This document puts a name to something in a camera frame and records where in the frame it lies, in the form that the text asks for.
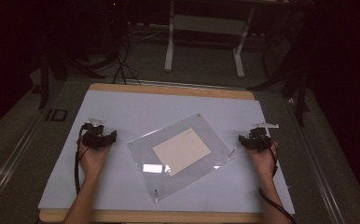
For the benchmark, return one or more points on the white metal desk frame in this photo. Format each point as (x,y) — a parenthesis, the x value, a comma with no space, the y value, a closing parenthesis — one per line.
(168,46)

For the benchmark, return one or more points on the clear acrylic photo frame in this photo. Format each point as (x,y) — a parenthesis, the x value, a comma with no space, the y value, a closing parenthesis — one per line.
(150,155)

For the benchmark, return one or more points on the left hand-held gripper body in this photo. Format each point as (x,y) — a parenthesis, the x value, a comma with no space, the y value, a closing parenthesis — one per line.
(95,140)

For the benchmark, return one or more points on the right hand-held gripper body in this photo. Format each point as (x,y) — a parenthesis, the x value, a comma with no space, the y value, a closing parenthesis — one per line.
(258,140)

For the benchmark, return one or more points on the black metal stand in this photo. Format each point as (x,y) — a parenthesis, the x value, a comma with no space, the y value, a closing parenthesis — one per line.
(299,93)
(44,81)

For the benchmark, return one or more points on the pale blue table mat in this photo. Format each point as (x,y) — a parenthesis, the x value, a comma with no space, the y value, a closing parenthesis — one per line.
(131,105)

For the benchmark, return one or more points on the landscape picture card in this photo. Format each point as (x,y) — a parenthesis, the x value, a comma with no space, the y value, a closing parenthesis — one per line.
(181,152)

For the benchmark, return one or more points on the person's left hand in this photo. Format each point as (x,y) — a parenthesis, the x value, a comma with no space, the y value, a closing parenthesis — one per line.
(93,160)

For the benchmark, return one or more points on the metal floor rail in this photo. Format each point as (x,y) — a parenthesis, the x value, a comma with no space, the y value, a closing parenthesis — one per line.
(321,174)
(181,84)
(10,161)

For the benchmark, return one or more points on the person's right hand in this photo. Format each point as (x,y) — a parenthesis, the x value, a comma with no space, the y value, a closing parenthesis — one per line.
(263,161)

